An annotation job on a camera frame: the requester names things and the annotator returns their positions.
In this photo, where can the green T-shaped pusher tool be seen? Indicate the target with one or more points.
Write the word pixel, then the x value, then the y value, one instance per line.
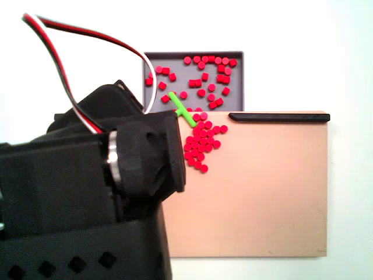
pixel 183 111

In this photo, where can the grey tray container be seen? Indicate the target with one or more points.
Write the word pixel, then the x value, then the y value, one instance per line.
pixel 186 73

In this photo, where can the pink flat board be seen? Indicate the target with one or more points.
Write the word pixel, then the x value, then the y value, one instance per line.
pixel 256 189

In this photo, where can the black foam bumper strip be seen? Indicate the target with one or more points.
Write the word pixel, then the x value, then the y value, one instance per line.
pixel 279 117

